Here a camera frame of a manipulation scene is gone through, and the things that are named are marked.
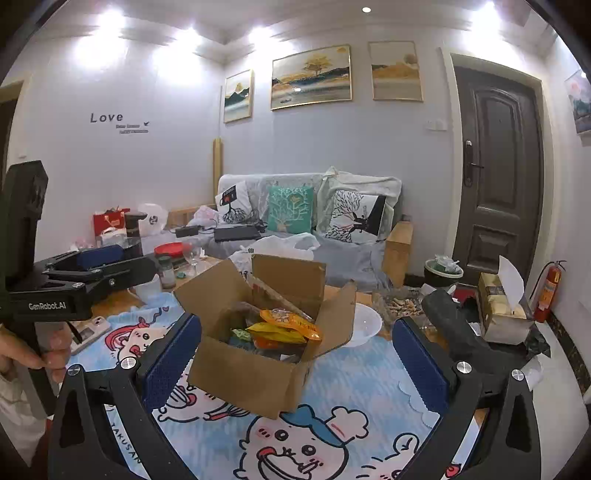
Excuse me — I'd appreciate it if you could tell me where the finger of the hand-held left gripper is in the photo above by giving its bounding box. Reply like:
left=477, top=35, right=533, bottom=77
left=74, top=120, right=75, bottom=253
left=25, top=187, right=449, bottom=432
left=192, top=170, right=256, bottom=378
left=44, top=244, right=126, bottom=278
left=44, top=256, right=158, bottom=299

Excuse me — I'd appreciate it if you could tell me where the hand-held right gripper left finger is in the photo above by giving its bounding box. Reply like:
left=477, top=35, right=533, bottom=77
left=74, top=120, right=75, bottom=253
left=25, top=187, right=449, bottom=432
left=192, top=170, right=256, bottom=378
left=46, top=311, right=204, bottom=480

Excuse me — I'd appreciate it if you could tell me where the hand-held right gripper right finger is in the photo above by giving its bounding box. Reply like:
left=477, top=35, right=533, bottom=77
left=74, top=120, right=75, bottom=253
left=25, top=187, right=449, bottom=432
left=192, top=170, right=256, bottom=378
left=391, top=316, right=544, bottom=480

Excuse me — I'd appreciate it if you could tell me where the cardboard box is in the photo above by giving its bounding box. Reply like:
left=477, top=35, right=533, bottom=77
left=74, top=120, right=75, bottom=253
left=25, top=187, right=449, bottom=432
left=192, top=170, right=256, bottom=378
left=173, top=253, right=359, bottom=421

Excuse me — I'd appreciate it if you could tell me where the yellow snack packet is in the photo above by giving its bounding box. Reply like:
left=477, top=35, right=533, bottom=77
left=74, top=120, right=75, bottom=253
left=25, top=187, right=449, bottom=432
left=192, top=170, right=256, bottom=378
left=246, top=322, right=308, bottom=346

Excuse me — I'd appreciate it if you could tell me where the orange white snack packet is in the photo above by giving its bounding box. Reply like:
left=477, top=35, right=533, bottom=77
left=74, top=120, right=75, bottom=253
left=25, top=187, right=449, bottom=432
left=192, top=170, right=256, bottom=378
left=259, top=308, right=323, bottom=342

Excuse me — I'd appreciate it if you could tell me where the person's left forearm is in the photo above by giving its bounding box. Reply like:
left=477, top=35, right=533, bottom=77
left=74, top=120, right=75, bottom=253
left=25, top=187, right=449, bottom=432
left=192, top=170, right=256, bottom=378
left=0, top=368, right=52, bottom=468

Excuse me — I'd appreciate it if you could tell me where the person's left hand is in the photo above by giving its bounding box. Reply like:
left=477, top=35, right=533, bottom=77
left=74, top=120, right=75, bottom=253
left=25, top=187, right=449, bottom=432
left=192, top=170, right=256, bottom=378
left=0, top=322, right=73, bottom=385

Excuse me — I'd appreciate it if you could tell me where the white mug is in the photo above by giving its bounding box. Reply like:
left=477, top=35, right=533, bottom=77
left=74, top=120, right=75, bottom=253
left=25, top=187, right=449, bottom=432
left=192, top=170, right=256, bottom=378
left=133, top=274, right=163, bottom=304

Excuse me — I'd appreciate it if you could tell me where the red gift bag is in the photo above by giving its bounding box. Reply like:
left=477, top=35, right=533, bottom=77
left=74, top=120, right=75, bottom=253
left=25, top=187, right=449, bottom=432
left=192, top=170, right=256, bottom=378
left=92, top=209, right=131, bottom=239

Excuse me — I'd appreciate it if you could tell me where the glass jar dark lid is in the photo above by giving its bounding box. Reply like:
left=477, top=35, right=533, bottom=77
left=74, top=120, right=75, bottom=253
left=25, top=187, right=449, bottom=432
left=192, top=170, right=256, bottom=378
left=157, top=256, right=177, bottom=290

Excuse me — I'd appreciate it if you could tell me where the red lid container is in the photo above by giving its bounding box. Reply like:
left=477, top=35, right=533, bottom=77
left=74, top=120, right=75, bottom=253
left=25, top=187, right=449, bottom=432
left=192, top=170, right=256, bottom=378
left=154, top=242, right=191, bottom=274

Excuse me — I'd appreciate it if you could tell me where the white bag with logo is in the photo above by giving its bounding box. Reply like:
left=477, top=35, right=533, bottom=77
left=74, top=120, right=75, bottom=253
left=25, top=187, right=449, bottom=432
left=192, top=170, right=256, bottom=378
left=137, top=202, right=168, bottom=236

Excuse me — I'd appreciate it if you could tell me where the pile of nut shells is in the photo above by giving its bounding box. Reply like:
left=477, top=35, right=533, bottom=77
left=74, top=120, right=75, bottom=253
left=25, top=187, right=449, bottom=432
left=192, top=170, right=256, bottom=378
left=373, top=290, right=424, bottom=325

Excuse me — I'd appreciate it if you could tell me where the white bowl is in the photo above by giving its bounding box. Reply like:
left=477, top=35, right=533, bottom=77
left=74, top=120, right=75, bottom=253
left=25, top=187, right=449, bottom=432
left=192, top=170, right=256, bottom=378
left=344, top=302, right=383, bottom=348

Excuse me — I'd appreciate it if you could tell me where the white handheld device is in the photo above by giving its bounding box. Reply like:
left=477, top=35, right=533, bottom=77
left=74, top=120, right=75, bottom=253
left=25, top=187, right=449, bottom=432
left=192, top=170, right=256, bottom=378
left=69, top=316, right=112, bottom=354

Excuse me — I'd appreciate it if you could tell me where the cartoon printed blanket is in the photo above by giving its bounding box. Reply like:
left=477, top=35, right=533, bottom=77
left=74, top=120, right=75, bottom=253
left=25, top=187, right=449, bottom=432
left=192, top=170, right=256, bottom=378
left=65, top=295, right=491, bottom=480

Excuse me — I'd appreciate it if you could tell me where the wine glass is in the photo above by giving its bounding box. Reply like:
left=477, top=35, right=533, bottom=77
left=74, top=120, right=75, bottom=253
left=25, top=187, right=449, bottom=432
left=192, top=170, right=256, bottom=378
left=184, top=239, right=204, bottom=278

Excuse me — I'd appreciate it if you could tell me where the dark bin with trash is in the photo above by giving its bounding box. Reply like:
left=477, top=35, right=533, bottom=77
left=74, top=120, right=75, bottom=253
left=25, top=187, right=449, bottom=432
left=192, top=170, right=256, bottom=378
left=424, top=255, right=464, bottom=290

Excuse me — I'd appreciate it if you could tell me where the pink white plastic bag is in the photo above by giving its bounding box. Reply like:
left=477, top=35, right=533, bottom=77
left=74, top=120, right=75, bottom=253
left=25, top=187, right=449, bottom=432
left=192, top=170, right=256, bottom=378
left=192, top=205, right=221, bottom=227

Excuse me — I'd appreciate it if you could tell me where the tissue box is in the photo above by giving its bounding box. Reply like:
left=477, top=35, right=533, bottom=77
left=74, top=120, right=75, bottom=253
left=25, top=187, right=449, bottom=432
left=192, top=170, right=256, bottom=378
left=477, top=255, right=535, bottom=345

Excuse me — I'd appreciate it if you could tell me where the black laptop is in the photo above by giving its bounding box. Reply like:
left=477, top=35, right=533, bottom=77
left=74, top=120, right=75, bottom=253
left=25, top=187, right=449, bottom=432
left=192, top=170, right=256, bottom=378
left=213, top=224, right=262, bottom=243

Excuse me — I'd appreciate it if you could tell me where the grey sofa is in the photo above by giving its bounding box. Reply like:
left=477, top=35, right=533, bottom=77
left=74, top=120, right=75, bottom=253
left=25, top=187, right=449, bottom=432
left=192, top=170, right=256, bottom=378
left=216, top=172, right=415, bottom=292

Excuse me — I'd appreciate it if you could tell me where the black white pillow red tag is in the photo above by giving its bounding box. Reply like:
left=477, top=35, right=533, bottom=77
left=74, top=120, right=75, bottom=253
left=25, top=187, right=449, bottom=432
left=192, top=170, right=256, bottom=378
left=214, top=180, right=253, bottom=225

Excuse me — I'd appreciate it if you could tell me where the yellow upright pole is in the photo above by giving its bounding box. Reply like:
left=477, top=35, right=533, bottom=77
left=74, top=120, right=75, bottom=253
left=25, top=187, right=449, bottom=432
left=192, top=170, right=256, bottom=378
left=212, top=137, right=225, bottom=191

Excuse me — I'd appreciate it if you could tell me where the red fire extinguisher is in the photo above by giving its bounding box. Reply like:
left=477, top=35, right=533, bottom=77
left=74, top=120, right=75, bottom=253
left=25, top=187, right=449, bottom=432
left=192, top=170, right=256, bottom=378
left=533, top=260, right=567, bottom=324

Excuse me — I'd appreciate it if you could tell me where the white tree print pillow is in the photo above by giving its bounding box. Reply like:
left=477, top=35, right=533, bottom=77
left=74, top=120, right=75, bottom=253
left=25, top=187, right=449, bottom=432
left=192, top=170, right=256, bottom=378
left=318, top=188, right=389, bottom=244

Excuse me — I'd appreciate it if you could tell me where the teal tree print pillow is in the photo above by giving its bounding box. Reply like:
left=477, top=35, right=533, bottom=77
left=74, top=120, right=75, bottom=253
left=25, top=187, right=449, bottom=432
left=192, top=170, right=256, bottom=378
left=266, top=185, right=315, bottom=234

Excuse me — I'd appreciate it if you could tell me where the white draped cloth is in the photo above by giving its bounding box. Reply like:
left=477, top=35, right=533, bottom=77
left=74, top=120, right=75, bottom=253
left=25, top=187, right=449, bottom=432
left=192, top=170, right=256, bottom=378
left=318, top=165, right=403, bottom=206

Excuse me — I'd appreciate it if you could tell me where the dark brown door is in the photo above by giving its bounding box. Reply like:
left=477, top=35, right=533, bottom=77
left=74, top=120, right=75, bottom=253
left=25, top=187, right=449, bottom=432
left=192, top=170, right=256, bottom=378
left=450, top=65, right=546, bottom=288

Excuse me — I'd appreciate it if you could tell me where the small framed landscape picture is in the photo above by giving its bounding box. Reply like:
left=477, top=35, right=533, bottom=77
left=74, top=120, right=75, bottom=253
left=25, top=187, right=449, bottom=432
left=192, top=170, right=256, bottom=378
left=223, top=69, right=254, bottom=123

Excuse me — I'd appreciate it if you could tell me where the wide framed tree picture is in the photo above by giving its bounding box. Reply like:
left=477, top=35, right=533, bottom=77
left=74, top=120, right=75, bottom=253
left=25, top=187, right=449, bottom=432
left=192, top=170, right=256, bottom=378
left=270, top=45, right=352, bottom=111

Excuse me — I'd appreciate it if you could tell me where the framed golden landscape picture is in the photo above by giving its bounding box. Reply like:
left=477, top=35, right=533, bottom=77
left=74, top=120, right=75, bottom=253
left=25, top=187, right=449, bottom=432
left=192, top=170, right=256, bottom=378
left=368, top=40, right=424, bottom=102

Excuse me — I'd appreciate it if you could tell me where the framed picture pink sky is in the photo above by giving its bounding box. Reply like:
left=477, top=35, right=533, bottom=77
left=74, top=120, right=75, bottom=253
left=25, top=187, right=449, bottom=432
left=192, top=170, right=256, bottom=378
left=565, top=69, right=591, bottom=136

